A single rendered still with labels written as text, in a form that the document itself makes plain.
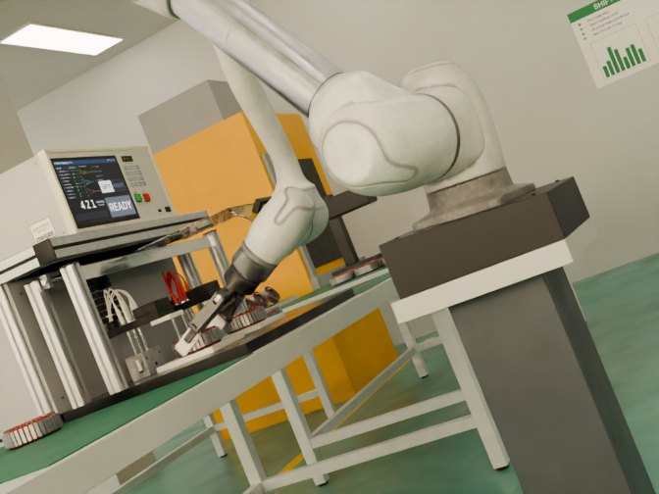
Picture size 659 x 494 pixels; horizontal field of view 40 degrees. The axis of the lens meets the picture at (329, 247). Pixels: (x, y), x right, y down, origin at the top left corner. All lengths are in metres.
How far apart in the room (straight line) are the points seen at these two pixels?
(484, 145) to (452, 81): 0.12
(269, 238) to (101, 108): 6.75
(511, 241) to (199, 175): 4.54
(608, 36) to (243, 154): 2.92
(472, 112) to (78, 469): 0.87
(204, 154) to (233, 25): 4.29
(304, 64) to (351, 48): 5.93
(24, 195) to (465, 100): 1.03
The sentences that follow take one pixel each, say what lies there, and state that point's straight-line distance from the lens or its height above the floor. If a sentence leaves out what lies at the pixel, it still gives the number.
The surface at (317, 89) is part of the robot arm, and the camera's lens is 1.51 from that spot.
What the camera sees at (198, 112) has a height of 2.13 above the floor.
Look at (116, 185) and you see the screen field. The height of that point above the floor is 1.22.
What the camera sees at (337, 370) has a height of 0.19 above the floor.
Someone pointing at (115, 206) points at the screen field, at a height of 1.17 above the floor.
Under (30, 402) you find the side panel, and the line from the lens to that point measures 2.04.
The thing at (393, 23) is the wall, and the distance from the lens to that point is 7.38.
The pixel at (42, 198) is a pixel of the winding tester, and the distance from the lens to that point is 2.09.
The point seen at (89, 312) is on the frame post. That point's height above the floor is 0.94.
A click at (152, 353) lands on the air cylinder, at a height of 0.81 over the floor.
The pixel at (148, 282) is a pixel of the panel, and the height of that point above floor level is 0.98.
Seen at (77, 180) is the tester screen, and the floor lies 1.24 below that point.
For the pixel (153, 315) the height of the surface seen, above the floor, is 0.89.
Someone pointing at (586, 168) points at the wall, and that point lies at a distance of 7.07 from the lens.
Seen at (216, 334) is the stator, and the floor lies 0.80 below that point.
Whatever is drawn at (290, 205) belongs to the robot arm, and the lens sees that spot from 1.83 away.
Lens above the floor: 0.85
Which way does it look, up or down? 1 degrees up
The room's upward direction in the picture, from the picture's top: 22 degrees counter-clockwise
